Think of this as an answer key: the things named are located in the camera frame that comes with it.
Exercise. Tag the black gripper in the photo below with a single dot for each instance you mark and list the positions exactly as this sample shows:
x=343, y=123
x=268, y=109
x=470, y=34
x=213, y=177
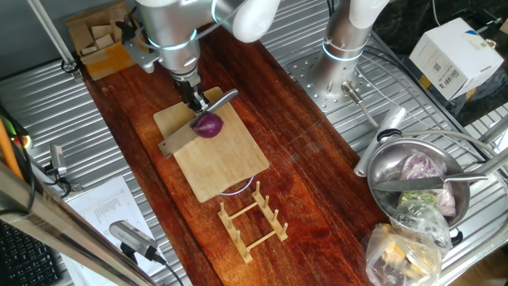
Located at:
x=187, y=87

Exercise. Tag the purple onion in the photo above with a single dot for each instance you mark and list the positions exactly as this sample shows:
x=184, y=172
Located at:
x=208, y=126

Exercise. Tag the steel cleaver knife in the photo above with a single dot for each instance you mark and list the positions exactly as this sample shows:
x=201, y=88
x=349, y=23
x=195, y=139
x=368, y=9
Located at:
x=178, y=139

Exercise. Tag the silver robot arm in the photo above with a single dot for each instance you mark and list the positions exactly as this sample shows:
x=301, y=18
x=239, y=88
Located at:
x=174, y=32

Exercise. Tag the bamboo cutting board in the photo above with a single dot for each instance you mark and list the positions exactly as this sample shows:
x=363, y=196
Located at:
x=234, y=167

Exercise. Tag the small wooden block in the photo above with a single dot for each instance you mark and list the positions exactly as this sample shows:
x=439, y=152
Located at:
x=105, y=42
x=89, y=50
x=101, y=32

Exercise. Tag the glossy wood-grain table mat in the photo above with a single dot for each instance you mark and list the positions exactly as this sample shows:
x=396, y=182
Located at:
x=297, y=139

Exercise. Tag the printed paper sheet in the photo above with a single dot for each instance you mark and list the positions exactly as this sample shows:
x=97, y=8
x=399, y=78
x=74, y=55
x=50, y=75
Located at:
x=107, y=206

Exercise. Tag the wooden knife rack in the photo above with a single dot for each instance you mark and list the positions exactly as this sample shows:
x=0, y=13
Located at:
x=238, y=238

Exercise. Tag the silver metal pole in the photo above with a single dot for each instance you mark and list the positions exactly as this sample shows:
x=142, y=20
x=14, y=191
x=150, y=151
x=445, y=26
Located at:
x=51, y=35

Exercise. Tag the polished steel bar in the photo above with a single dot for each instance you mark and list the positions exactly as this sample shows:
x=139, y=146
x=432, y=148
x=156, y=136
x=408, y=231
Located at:
x=59, y=226

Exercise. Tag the white plastic roll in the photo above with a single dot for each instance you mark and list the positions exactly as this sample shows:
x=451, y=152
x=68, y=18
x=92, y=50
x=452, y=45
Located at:
x=381, y=139

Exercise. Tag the orange rod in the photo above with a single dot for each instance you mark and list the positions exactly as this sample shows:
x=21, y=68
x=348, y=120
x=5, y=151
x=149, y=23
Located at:
x=8, y=151

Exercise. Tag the black keyboard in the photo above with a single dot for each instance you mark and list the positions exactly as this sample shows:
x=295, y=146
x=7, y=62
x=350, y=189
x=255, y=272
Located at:
x=24, y=258

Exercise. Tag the steel kitchen knife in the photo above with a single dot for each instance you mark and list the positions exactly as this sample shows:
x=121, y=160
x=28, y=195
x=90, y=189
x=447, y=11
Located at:
x=412, y=183

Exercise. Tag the purple vegetable pieces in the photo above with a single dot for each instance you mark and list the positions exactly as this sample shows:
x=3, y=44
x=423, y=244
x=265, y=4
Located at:
x=420, y=167

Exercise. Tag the green vegetable piece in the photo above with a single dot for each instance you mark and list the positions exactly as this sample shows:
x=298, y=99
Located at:
x=416, y=197

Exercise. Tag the white cardboard box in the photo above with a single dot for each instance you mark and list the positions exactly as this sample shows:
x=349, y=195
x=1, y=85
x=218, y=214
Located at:
x=452, y=55

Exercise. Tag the clear plastic bag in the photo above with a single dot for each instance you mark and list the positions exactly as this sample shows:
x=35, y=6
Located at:
x=412, y=254

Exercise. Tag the black plastic bag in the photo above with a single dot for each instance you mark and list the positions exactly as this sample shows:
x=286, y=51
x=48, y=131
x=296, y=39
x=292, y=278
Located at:
x=484, y=99

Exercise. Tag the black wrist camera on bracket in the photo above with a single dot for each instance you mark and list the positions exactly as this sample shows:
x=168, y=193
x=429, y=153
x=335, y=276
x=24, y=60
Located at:
x=139, y=53

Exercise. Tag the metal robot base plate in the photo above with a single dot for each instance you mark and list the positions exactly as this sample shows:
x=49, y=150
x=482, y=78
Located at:
x=301, y=71

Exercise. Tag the small silver camera on mount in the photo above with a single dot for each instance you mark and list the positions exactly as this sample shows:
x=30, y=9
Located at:
x=58, y=159

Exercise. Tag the silver bar-shaped camera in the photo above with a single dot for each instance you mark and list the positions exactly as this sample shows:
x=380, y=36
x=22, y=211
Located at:
x=133, y=238

